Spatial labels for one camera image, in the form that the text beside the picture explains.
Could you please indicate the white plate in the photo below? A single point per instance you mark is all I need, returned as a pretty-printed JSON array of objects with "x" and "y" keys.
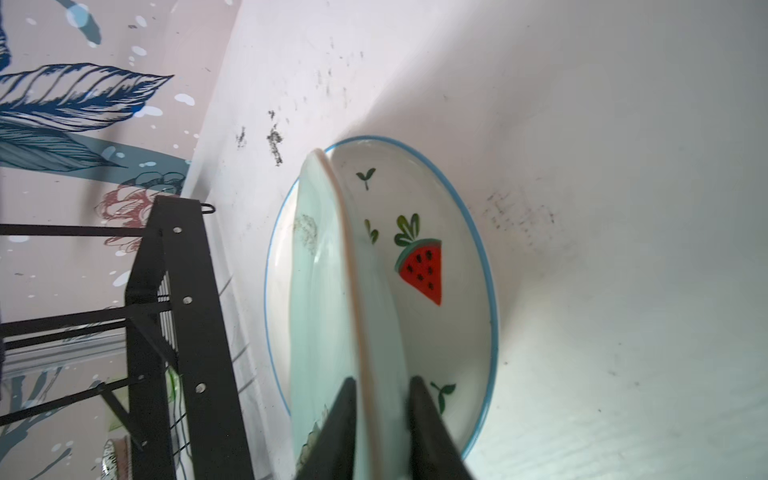
[{"x": 436, "y": 267}]

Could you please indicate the pink floral bowl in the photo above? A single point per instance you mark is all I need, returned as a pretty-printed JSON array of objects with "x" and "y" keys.
[{"x": 115, "y": 462}]

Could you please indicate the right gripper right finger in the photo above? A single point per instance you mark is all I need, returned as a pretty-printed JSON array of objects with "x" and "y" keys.
[{"x": 433, "y": 453}]

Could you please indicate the black two-tier dish rack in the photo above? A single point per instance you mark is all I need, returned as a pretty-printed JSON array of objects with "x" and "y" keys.
[{"x": 179, "y": 401}]

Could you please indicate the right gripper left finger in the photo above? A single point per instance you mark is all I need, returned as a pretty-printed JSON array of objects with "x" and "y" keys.
[{"x": 333, "y": 455}]

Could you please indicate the green plate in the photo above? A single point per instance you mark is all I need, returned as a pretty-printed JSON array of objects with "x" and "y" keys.
[{"x": 343, "y": 324}]

